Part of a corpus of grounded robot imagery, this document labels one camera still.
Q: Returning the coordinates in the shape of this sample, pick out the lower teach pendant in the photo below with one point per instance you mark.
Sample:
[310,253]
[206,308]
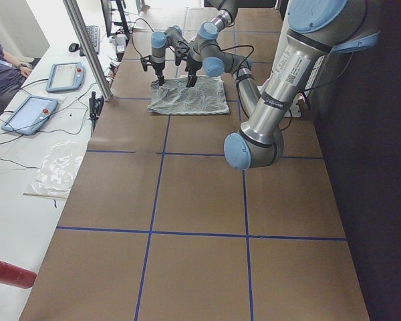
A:
[30,115]

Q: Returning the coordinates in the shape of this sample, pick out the black keyboard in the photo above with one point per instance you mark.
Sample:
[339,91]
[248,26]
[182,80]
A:
[94,34]

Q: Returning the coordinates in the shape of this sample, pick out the red cylinder bottle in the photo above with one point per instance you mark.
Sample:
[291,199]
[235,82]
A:
[16,276]

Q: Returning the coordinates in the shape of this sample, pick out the black computer mouse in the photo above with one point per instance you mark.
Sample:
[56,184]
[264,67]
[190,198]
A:
[73,47]

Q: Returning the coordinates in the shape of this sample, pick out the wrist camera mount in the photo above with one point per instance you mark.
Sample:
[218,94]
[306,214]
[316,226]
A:
[181,51]
[146,62]

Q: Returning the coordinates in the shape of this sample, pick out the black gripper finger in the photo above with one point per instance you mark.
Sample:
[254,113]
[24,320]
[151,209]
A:
[191,80]
[161,79]

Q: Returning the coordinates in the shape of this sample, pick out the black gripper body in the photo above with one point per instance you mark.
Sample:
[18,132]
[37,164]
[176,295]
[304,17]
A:
[191,67]
[159,67]

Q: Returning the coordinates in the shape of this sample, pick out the clear plastic bag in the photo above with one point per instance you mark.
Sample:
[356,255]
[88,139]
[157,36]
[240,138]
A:
[58,171]

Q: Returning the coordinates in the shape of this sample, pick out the teach pendant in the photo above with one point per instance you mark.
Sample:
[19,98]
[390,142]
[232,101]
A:
[65,77]
[30,115]

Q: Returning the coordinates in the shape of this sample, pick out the upper teach pendant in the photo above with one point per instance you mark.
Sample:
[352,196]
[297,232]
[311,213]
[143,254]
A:
[65,77]

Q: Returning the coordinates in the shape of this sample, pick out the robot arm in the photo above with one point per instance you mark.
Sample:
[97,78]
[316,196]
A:
[173,36]
[316,28]

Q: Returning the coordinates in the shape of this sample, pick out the aluminium frame post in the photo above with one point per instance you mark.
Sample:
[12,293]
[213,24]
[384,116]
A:
[79,26]

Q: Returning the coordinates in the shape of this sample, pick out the striped polo shirt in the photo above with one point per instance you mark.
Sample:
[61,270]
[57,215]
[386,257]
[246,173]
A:
[174,97]

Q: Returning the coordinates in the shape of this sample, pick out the black computer monitor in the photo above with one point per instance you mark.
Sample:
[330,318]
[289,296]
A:
[107,10]

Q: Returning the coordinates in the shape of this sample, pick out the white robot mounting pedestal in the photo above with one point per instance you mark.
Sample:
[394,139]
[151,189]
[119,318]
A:
[281,6]

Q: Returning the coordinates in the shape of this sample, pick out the seated person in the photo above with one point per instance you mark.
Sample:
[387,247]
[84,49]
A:
[13,74]

